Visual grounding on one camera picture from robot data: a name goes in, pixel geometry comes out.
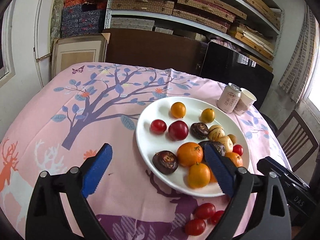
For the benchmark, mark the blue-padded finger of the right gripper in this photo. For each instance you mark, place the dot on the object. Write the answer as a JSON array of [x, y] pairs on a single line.
[[287, 178]]

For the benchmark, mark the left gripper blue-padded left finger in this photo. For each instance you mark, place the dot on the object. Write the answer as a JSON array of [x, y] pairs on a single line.
[[46, 217]]

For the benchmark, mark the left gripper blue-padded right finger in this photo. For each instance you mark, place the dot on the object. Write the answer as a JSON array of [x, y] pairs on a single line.
[[270, 218]]

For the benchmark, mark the red cherry tomato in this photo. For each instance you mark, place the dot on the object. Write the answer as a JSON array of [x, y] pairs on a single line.
[[158, 126], [205, 211], [238, 149], [195, 227], [216, 217]]

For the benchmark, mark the small green-yellow kumquat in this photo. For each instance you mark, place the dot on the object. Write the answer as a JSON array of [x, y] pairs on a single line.
[[233, 138]]

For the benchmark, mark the dark water chestnut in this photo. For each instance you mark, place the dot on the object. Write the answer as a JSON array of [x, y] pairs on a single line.
[[219, 147], [199, 130]]

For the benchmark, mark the striped yellow pepino melon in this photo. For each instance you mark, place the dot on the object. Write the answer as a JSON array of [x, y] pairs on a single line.
[[215, 132]]

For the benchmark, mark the small yellow-orange citrus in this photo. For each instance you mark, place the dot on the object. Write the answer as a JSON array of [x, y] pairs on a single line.
[[208, 115]]

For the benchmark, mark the large orange mandarin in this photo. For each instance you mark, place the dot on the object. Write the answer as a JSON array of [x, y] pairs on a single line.
[[189, 154]]

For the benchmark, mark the large red plum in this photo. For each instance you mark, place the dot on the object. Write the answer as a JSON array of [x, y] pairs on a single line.
[[178, 130]]

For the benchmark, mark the dark purple passion fruit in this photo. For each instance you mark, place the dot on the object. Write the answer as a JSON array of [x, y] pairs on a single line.
[[165, 161]]

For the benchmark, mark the dark wooden chair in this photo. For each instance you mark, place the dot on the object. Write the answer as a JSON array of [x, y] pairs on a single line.
[[297, 139]]

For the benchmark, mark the white paper cup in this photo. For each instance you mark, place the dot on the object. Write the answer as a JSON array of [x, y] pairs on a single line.
[[246, 100]]

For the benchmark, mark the pink drink can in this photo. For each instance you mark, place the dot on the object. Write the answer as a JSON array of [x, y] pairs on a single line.
[[229, 98]]

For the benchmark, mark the white oval plate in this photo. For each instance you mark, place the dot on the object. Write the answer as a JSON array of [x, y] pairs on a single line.
[[150, 143]]

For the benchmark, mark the black glossy panel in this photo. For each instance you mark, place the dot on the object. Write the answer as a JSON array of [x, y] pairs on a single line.
[[225, 65]]

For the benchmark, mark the pink deer-print tablecloth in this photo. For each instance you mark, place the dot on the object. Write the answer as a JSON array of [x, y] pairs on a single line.
[[82, 108]]

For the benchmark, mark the metal storage shelf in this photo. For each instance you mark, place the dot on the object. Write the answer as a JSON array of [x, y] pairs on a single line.
[[253, 25]]

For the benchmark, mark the dark brown cabinet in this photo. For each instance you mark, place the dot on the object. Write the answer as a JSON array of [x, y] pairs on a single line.
[[156, 50]]

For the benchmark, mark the framed picture board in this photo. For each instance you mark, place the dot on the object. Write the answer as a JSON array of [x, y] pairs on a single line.
[[78, 49]]

